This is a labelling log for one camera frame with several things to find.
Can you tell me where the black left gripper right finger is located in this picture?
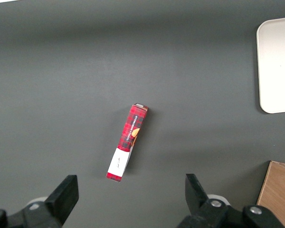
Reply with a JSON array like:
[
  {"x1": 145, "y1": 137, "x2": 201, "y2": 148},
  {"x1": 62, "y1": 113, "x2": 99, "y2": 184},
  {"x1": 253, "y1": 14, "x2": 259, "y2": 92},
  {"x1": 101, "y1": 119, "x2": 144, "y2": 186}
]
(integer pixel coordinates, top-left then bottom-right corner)
[{"x1": 177, "y1": 173, "x2": 285, "y2": 228}]

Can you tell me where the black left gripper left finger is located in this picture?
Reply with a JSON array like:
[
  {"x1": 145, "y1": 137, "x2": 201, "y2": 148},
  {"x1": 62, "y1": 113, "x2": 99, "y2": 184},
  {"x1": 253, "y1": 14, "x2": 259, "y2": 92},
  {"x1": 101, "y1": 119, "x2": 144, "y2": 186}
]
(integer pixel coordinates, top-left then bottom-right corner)
[{"x1": 5, "y1": 174, "x2": 80, "y2": 228}]

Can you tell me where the beige rectangular tray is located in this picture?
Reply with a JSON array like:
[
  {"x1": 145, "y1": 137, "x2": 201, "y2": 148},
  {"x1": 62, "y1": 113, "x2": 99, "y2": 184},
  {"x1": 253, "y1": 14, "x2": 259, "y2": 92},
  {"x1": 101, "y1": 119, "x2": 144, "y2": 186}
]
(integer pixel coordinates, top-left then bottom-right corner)
[{"x1": 256, "y1": 16, "x2": 285, "y2": 114}]

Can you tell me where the wooden two-drawer cabinet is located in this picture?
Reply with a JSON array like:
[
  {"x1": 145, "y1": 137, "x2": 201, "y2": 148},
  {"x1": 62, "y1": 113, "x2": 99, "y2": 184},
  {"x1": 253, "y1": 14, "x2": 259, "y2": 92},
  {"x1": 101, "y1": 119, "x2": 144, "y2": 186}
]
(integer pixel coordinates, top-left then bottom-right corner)
[{"x1": 256, "y1": 160, "x2": 285, "y2": 228}]

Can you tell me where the red plaid cookie box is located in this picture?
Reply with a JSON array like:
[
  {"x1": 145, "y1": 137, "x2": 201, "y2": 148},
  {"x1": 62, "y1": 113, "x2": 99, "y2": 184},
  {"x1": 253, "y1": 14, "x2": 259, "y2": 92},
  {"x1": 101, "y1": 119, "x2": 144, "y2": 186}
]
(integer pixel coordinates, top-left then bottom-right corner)
[{"x1": 106, "y1": 103, "x2": 149, "y2": 183}]

